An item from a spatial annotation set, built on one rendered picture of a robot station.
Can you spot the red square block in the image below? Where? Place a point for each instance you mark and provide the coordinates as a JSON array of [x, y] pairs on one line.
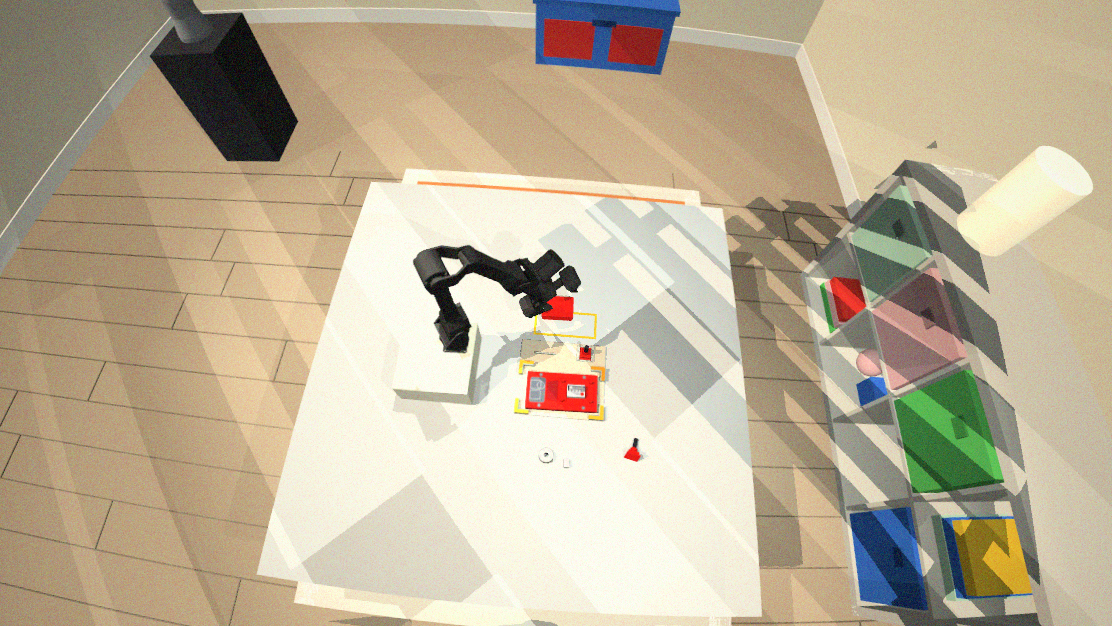
[[633, 454]]

